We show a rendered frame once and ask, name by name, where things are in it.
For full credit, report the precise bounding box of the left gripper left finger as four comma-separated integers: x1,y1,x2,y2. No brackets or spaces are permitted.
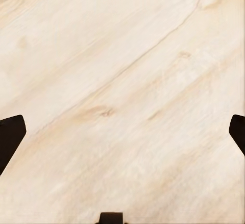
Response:
0,115,27,176

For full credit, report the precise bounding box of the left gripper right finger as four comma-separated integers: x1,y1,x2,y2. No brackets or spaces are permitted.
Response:
229,115,245,155

